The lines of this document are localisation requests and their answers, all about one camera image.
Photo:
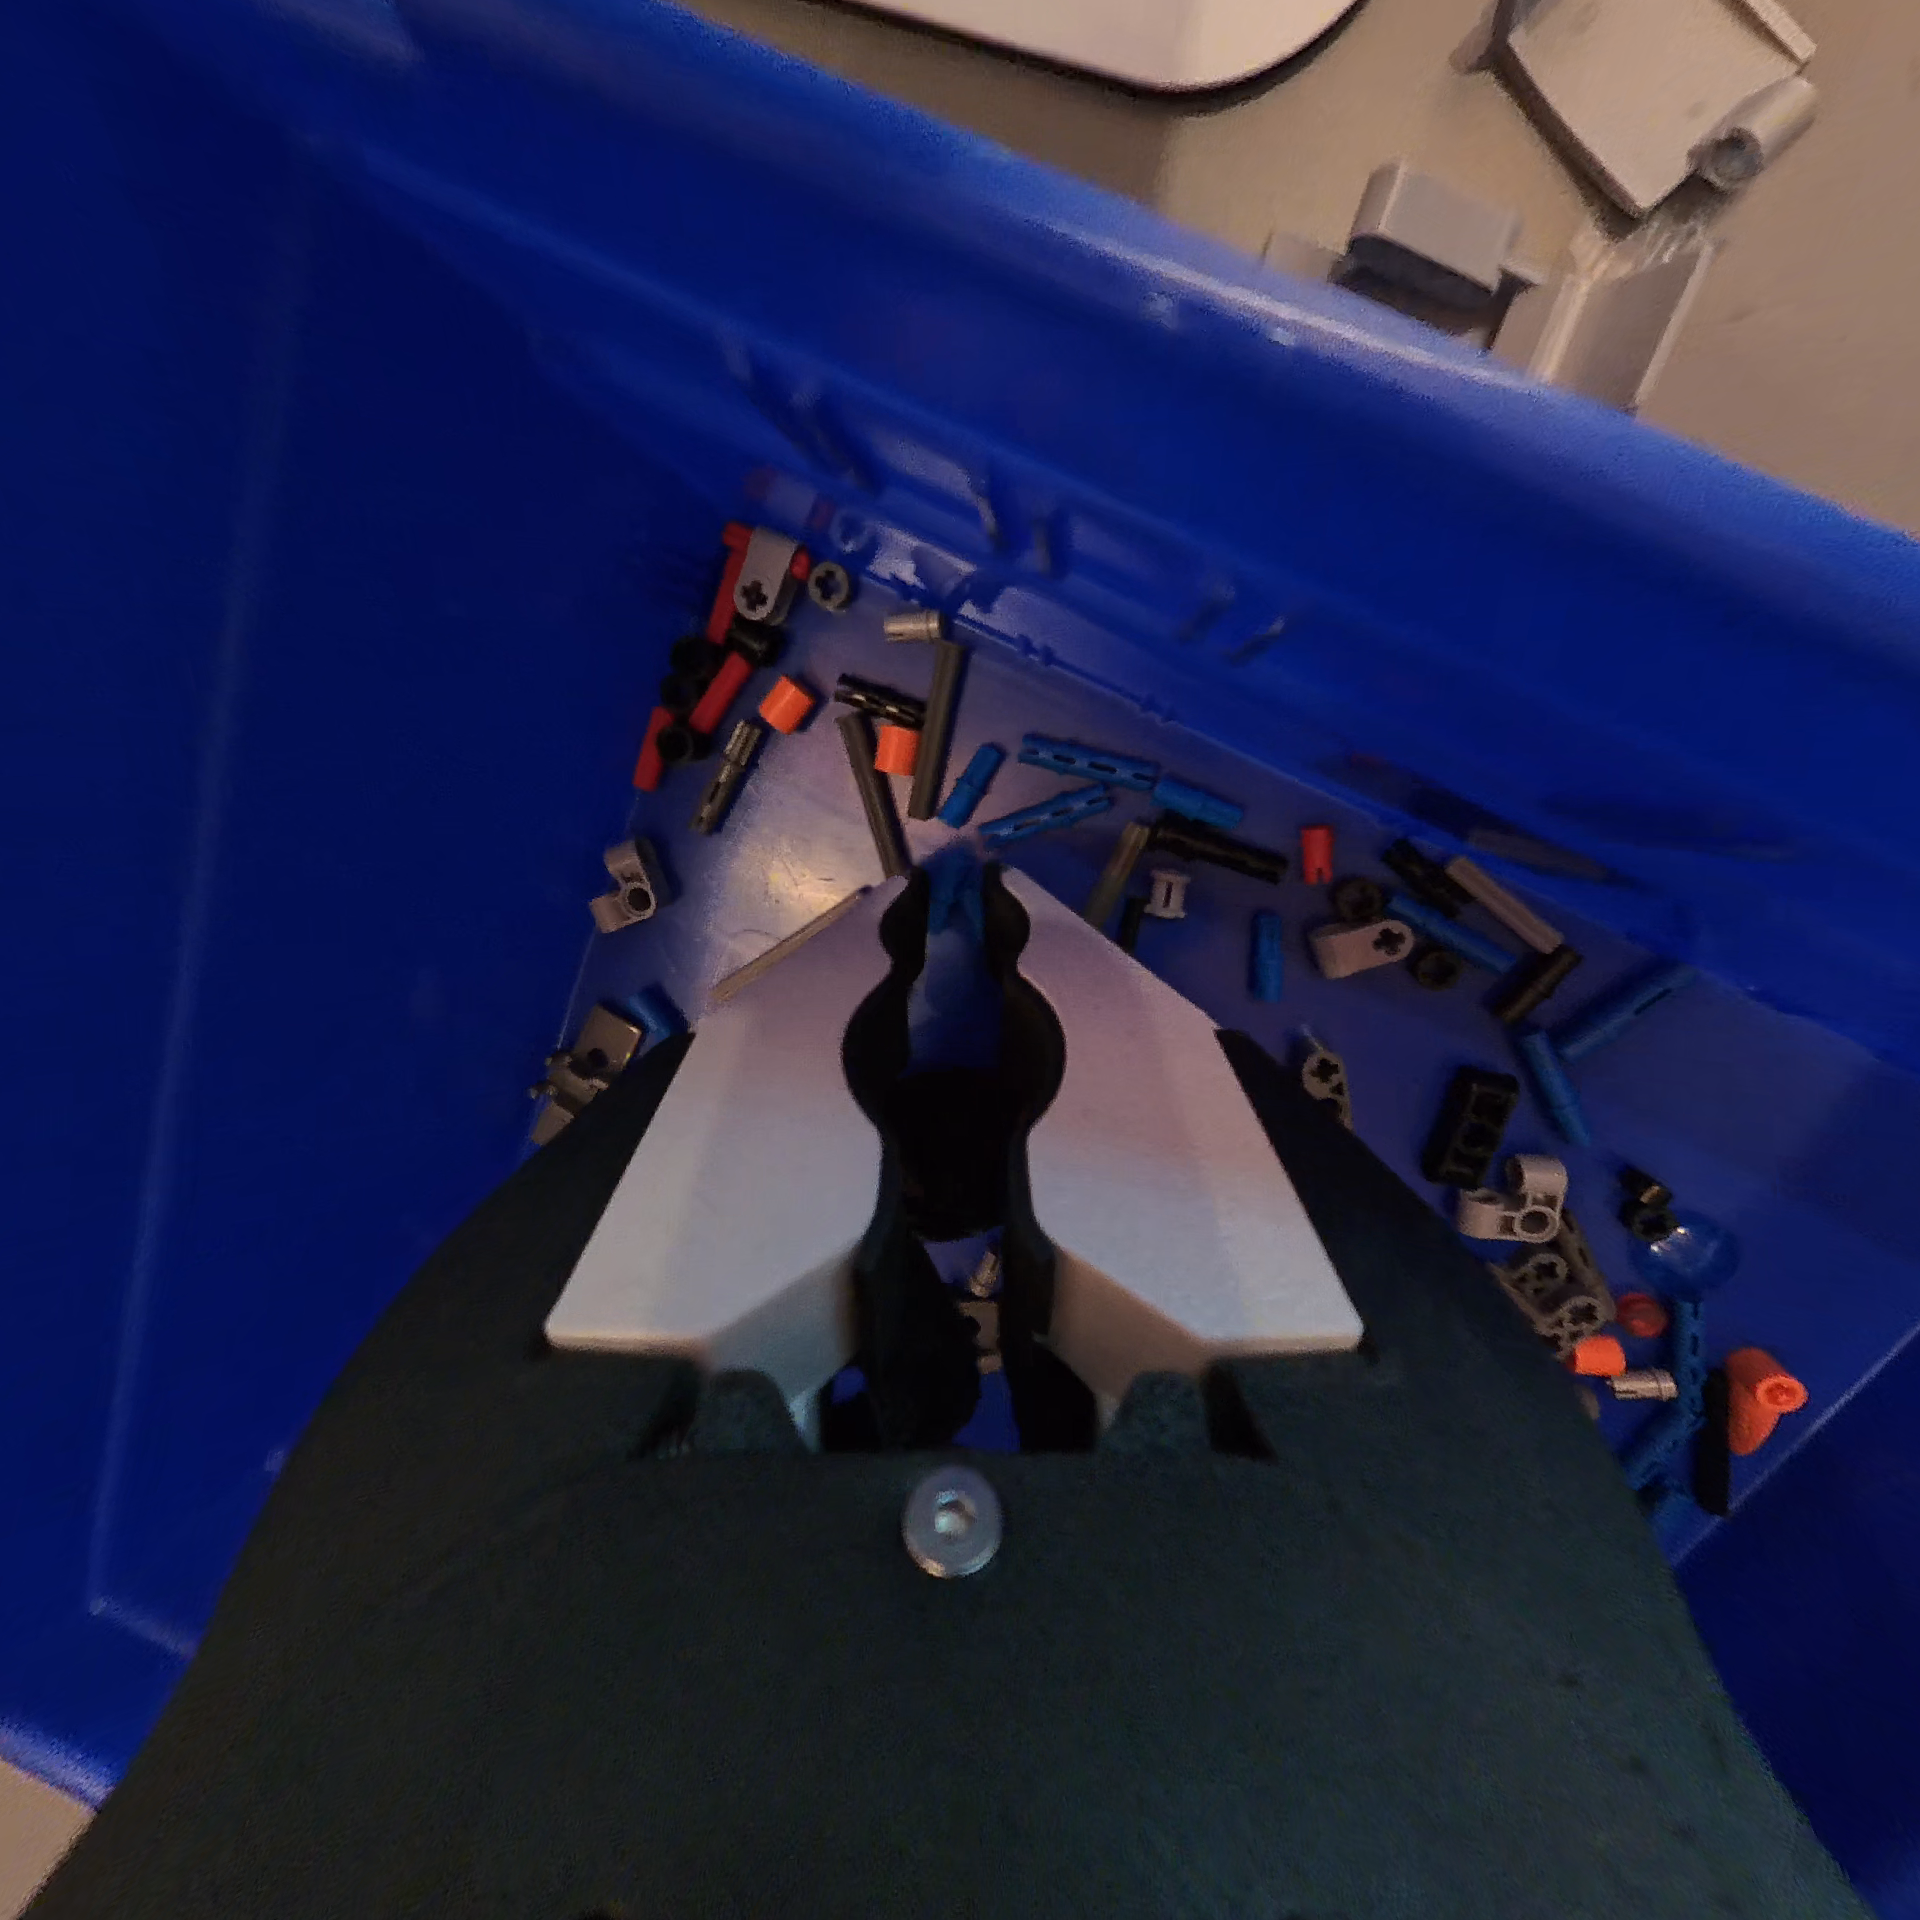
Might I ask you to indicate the grey curved panel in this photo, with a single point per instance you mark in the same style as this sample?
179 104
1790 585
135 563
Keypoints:
1426 250
1633 88

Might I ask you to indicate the black long pin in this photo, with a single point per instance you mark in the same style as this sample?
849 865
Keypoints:
1221 851
1426 875
876 696

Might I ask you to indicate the grey round bushing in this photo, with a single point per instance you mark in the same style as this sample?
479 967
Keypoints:
831 585

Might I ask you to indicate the dark grey axle pin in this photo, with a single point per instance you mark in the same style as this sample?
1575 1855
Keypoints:
731 773

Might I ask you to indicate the light grey cross-hole liftarm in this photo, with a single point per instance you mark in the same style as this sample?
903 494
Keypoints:
1358 947
772 578

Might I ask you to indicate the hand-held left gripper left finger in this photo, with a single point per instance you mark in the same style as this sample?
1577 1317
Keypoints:
708 1198

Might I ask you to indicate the grey track link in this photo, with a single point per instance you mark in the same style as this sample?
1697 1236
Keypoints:
585 1072

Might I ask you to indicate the black round bushing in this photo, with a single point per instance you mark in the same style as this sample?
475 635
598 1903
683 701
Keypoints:
1441 967
1358 896
1648 1198

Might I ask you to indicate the wooden book stand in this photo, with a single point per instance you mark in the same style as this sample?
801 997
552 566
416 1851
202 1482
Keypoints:
1113 29

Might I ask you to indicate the small orange bushing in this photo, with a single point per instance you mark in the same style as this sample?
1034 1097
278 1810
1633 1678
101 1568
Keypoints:
1597 1355

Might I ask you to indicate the light grey connector piece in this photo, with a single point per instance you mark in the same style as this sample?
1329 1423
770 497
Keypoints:
630 886

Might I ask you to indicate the small grey cross-hole piece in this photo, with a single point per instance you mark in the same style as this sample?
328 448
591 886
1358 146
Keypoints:
1327 1080

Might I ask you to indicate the blue transparent paddle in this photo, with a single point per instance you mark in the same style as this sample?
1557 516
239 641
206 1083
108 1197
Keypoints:
1700 1256

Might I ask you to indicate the black frame connector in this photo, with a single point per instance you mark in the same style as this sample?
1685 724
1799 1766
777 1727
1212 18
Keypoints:
1471 1121

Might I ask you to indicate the black long axle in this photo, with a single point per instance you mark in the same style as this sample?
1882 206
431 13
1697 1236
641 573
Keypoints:
1118 874

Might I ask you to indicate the red short axle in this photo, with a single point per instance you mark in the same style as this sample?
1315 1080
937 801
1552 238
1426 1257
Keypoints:
722 689
654 750
1318 853

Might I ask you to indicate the blue short pin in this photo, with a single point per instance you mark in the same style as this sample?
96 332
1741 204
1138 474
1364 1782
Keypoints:
953 892

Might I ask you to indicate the blue smooth pin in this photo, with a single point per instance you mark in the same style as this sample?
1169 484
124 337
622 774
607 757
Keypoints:
1447 932
1201 801

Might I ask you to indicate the black short axle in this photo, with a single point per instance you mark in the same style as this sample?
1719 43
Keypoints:
1715 1455

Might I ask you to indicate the orange short connector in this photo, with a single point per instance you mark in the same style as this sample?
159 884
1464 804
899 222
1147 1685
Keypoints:
784 704
897 745

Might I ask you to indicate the dark grey long axle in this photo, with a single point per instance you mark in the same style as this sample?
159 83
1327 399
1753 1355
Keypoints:
942 728
874 811

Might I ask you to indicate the light grey bushing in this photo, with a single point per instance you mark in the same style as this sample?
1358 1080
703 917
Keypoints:
1167 892

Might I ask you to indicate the blue plastic parts bin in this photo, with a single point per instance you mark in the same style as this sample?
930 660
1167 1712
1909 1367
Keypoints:
378 750

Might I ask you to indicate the blue long pin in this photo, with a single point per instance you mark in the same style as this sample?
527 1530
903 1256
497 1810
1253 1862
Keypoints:
1627 1007
1552 1088

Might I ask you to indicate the red transparent round stud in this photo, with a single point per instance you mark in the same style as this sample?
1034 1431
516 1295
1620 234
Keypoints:
1641 1317

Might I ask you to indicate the clear plastic scrap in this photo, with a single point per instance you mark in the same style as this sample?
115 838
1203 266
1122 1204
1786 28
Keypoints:
1627 314

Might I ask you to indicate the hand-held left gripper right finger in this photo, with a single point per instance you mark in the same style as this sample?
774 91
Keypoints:
1201 1198

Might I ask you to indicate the black small connector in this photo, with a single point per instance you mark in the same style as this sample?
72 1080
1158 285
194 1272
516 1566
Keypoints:
719 646
686 738

